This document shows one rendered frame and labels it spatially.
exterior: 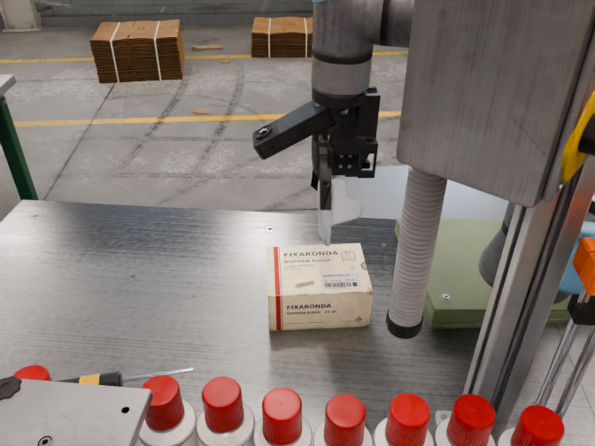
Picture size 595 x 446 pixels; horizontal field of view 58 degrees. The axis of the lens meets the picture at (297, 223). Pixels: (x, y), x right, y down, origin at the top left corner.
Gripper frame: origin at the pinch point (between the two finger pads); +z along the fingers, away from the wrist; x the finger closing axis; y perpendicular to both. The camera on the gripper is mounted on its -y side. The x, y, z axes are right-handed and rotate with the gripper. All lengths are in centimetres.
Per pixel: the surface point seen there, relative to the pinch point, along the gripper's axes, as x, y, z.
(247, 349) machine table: -9.5, -10.9, 17.7
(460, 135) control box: -37.8, 3.6, -31.3
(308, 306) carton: -6.0, -1.4, 12.5
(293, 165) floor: 200, 9, 100
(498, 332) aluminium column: -29.1, 15.5, -5.3
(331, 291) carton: -5.6, 2.1, 9.9
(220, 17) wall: 500, -47, 93
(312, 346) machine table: -9.6, -1.0, 17.5
